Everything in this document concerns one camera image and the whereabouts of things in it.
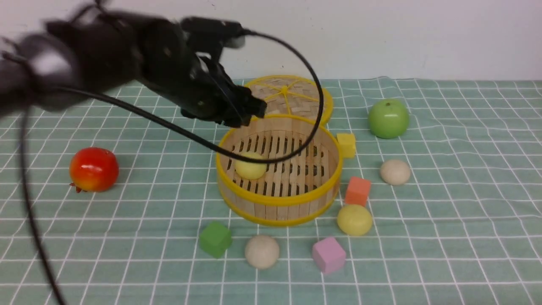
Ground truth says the pink cube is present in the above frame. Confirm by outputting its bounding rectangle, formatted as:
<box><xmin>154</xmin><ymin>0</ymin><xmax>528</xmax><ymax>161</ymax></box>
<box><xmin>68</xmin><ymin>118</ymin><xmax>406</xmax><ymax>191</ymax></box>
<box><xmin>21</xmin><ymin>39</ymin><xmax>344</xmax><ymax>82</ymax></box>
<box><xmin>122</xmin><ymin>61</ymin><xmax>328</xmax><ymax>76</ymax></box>
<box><xmin>312</xmin><ymin>237</ymin><xmax>346</xmax><ymax>274</ymax></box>

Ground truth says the woven bamboo steamer lid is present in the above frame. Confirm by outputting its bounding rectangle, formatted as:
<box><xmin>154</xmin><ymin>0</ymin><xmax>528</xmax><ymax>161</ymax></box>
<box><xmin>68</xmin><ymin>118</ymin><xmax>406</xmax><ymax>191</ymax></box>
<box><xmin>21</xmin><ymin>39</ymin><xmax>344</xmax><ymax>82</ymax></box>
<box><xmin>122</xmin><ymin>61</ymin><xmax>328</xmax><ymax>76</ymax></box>
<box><xmin>244</xmin><ymin>75</ymin><xmax>320</xmax><ymax>121</ymax></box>

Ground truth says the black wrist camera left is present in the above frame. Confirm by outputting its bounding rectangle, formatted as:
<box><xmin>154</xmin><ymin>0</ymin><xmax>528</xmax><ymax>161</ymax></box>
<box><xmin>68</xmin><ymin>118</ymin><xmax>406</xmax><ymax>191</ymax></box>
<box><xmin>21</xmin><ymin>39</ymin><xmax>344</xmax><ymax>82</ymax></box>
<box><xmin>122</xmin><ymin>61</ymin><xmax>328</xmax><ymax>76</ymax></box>
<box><xmin>180</xmin><ymin>16</ymin><xmax>245</xmax><ymax>61</ymax></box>

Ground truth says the beige bun front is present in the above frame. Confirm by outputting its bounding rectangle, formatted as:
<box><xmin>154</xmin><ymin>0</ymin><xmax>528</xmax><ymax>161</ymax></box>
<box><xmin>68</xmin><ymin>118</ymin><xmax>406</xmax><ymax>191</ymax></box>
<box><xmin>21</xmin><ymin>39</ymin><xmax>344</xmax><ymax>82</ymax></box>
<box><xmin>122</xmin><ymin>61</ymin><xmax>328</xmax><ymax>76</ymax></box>
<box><xmin>244</xmin><ymin>234</ymin><xmax>279</xmax><ymax>270</ymax></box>

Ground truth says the bamboo steamer tray yellow rim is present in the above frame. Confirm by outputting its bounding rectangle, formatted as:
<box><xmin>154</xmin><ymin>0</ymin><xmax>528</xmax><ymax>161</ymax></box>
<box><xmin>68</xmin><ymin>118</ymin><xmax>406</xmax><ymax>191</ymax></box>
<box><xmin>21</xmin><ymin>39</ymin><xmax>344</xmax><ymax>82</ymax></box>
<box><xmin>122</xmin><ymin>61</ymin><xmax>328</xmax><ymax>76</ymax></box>
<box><xmin>216</xmin><ymin>114</ymin><xmax>344</xmax><ymax>226</ymax></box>

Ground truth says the beige bun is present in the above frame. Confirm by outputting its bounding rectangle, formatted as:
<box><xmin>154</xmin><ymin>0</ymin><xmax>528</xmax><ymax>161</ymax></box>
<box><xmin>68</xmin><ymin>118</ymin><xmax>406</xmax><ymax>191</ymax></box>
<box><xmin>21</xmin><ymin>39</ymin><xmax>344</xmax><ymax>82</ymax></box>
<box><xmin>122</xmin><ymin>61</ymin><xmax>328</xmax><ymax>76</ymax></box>
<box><xmin>244</xmin><ymin>234</ymin><xmax>279</xmax><ymax>270</ymax></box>
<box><xmin>380</xmin><ymin>159</ymin><xmax>412</xmax><ymax>186</ymax></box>

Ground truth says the yellow bun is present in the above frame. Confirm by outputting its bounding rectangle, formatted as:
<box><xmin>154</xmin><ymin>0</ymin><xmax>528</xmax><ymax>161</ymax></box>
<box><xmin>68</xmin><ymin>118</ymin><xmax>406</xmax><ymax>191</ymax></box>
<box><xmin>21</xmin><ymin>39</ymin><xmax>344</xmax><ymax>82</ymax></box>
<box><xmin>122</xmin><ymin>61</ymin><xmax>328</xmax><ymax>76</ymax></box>
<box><xmin>235</xmin><ymin>151</ymin><xmax>267</xmax><ymax>180</ymax></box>
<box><xmin>336</xmin><ymin>205</ymin><xmax>373</xmax><ymax>237</ymax></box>

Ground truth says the green checkered tablecloth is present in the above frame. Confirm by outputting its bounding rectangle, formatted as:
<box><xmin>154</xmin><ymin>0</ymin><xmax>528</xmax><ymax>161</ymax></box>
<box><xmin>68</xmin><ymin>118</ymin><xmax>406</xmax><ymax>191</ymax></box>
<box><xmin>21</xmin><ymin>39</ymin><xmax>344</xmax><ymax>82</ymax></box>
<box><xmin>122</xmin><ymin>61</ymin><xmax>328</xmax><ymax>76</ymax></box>
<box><xmin>27</xmin><ymin>77</ymin><xmax>542</xmax><ymax>305</ymax></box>

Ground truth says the orange cube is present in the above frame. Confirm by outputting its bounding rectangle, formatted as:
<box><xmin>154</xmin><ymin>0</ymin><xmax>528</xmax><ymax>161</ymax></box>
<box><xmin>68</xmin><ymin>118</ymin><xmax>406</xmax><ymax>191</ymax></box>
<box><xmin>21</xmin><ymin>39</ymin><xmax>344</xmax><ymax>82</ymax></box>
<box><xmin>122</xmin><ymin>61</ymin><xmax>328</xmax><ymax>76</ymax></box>
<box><xmin>344</xmin><ymin>176</ymin><xmax>372</xmax><ymax>207</ymax></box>

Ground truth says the green cube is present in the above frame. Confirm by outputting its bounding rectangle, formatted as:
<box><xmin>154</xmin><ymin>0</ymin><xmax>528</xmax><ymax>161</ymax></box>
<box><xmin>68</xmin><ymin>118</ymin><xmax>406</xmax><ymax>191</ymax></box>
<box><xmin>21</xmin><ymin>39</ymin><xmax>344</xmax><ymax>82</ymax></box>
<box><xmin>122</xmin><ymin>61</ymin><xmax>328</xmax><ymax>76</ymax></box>
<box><xmin>199</xmin><ymin>221</ymin><xmax>232</xmax><ymax>259</ymax></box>

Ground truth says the yellow cube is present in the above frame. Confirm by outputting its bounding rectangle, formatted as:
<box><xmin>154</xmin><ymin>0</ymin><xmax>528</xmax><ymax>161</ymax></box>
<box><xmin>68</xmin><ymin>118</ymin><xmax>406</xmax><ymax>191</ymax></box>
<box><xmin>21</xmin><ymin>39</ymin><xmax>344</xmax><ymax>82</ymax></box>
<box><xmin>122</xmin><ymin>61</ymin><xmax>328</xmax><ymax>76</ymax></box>
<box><xmin>336</xmin><ymin>133</ymin><xmax>356</xmax><ymax>158</ymax></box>

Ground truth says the green apple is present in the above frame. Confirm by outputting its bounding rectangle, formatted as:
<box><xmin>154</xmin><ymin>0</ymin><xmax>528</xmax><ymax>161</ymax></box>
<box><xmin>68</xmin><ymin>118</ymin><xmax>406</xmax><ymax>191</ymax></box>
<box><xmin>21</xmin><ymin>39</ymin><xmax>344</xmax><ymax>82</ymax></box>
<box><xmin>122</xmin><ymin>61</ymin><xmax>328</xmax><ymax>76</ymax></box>
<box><xmin>368</xmin><ymin>99</ymin><xmax>410</xmax><ymax>139</ymax></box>

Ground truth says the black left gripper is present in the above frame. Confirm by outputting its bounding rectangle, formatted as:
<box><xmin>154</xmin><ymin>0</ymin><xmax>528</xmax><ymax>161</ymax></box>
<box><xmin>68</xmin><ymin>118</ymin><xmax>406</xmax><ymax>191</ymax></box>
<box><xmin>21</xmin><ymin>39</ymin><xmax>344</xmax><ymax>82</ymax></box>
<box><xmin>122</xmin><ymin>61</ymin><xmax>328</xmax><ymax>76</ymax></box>
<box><xmin>138</xmin><ymin>19</ymin><xmax>267</xmax><ymax>128</ymax></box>

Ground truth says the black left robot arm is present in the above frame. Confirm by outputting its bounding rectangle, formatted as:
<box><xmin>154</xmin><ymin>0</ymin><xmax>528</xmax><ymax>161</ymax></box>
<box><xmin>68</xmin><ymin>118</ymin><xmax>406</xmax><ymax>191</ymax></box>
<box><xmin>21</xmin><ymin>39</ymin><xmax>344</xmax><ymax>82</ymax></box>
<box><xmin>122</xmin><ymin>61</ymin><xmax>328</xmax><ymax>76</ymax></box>
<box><xmin>0</xmin><ymin>4</ymin><xmax>267</xmax><ymax>128</ymax></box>

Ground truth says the black cable left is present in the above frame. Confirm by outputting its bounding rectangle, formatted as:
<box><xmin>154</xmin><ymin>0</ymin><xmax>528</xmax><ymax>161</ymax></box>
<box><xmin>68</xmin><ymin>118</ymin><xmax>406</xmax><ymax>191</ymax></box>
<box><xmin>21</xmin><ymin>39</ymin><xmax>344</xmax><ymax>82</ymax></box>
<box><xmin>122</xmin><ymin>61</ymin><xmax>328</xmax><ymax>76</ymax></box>
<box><xmin>19</xmin><ymin>30</ymin><xmax>325</xmax><ymax>305</ymax></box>

